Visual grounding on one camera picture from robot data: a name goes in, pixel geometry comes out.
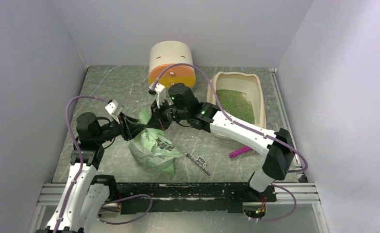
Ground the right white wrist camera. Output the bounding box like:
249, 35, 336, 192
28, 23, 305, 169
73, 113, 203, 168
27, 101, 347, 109
149, 83, 166, 108

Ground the magenta plastic scoop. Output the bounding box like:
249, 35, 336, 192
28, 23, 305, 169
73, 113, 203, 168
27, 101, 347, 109
229, 146, 253, 159

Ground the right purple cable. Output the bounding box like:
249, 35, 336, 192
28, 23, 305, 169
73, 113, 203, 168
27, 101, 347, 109
151, 63, 309, 223

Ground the beige orange drawer cabinet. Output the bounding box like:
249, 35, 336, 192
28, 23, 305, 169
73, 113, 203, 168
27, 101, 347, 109
149, 41, 196, 89

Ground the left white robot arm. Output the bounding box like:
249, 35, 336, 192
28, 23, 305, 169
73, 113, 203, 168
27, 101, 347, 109
42, 112, 146, 233

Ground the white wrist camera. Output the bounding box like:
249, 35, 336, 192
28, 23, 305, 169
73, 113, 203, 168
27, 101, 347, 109
149, 83, 166, 108
104, 100, 120, 124

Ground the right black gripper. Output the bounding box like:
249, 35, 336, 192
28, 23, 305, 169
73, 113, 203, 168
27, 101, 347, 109
146, 97, 189, 132

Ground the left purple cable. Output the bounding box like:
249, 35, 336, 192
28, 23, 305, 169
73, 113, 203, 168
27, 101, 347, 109
51, 95, 153, 233

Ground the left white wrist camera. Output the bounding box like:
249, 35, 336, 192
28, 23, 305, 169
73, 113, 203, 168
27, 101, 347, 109
104, 100, 120, 124

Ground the purple cable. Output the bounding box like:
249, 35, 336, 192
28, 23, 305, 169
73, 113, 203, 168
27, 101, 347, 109
51, 95, 153, 233
151, 63, 309, 223

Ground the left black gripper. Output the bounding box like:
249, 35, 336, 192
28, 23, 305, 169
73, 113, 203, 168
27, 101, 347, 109
94, 111, 146, 144

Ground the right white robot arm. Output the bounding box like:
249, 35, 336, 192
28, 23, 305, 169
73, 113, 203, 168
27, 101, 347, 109
147, 83, 295, 201

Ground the black mounting rail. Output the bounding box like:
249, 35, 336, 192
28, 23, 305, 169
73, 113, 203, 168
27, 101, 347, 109
117, 182, 262, 215

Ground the green litter bag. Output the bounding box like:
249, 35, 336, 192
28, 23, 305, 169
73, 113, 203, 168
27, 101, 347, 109
128, 108, 183, 176

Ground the beige litter box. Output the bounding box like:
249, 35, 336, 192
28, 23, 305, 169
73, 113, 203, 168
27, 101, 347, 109
210, 72, 266, 128

